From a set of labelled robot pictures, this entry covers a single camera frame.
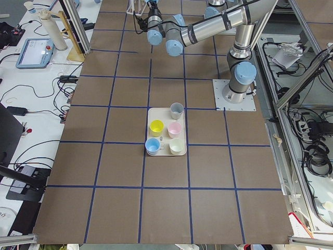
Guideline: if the grey cup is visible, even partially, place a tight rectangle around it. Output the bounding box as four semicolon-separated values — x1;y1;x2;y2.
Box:
170;103;184;120

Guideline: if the pink cup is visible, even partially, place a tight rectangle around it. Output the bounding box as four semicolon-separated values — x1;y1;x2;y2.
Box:
167;121;182;138

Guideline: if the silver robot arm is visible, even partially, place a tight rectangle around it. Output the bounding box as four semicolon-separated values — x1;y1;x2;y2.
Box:
133;1;277;104

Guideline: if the white wire cup rack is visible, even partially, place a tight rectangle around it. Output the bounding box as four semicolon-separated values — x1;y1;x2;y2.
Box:
126;0;147;16

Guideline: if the light blue cup on tray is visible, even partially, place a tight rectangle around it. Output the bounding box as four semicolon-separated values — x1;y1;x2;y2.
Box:
145;138;161;155

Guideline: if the black power adapter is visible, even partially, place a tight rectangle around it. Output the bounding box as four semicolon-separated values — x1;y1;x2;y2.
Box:
6;106;28;116

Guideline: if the beige plastic tray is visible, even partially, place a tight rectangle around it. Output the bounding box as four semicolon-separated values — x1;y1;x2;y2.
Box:
146;108;187;156

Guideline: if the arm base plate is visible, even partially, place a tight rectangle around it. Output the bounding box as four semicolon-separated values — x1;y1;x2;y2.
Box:
212;79;257;111

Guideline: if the yellow cup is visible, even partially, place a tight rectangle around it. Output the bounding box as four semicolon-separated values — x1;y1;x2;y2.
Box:
149;120;164;137

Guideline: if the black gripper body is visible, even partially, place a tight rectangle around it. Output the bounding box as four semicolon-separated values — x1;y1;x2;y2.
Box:
145;0;162;23

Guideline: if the blue teach pendant tablet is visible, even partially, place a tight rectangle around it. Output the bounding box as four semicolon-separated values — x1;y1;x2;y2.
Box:
16;39;54;69

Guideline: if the wooden mug tree stand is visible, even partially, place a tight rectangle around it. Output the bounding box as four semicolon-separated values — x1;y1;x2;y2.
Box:
50;11;85;62

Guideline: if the cream white cup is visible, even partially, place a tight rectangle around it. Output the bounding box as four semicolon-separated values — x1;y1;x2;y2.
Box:
169;138;184;155

